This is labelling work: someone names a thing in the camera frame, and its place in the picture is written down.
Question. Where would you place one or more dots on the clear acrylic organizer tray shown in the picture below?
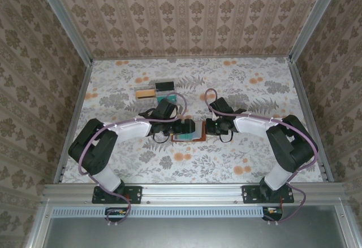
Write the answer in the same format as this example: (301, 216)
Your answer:
(145, 84)

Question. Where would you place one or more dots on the black wiring board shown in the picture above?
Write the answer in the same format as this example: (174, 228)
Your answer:
(116, 214)
(273, 213)

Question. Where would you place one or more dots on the aluminium frame post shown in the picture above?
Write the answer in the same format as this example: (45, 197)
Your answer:
(64, 16)
(315, 16)

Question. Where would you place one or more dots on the aluminium table side rail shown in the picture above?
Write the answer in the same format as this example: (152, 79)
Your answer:
(305, 104)
(79, 104)

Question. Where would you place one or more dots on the grey-blue credit card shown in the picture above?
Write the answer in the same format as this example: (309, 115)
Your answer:
(185, 137)

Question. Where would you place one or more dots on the tan wooden block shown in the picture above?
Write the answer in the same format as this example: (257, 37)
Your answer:
(145, 94)

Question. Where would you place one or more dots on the floral patterned table cover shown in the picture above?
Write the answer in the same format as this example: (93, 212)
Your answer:
(198, 160)

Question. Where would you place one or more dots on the teal green block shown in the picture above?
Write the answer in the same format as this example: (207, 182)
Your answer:
(167, 97)

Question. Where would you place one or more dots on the light blue credit card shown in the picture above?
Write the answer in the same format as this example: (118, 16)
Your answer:
(198, 130)

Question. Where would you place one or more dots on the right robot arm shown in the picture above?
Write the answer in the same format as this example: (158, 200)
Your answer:
(291, 146)

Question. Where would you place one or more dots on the brown leather card holder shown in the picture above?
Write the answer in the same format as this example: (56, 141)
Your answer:
(203, 135)

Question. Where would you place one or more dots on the grey metal sheet panel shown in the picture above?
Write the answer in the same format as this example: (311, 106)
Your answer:
(198, 234)

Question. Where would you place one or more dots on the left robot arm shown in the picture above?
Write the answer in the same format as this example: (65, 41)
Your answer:
(90, 146)

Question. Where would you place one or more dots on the thin aluminium table rail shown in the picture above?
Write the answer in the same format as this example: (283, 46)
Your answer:
(192, 58)

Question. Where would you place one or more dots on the aluminium cross rail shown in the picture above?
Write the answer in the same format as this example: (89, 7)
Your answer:
(192, 193)

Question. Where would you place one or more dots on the black credit card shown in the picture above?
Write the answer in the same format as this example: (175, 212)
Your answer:
(164, 86)

